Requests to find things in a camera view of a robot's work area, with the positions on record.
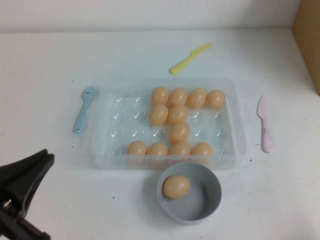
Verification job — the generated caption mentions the pink plastic knife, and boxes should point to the pink plastic knife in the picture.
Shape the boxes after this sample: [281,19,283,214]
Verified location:
[256,95,274,153]

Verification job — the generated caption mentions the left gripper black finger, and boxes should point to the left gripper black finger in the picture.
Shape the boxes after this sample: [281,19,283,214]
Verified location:
[0,153,55,218]
[0,149,49,197]

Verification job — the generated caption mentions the brown cardboard box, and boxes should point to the brown cardboard box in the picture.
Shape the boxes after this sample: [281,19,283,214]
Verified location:
[292,0,320,96]

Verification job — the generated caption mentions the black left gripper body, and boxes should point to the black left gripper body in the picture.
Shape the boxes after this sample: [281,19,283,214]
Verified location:
[0,209,51,240]

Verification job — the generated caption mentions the blue plastic fork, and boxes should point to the blue plastic fork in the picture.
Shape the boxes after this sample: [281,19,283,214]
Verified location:
[72,85,99,135]

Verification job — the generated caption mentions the grey plastic bowl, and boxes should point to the grey plastic bowl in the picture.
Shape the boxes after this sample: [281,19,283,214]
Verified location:
[156,161,223,223]

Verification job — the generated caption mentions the yellow plastic knife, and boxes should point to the yellow plastic knife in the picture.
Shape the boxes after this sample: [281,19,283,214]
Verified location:
[169,42,213,75]

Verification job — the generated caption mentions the clear plastic egg box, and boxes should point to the clear plastic egg box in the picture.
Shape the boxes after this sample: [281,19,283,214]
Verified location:
[90,78,251,171]

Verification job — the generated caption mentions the orange plastic egg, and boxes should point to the orange plastic egg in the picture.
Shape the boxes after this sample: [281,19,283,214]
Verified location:
[169,121,192,144]
[167,104,190,124]
[149,104,170,126]
[162,175,192,200]
[167,87,188,107]
[190,141,215,160]
[146,142,169,156]
[125,140,148,156]
[150,86,170,106]
[187,87,208,109]
[205,89,226,110]
[167,142,192,156]

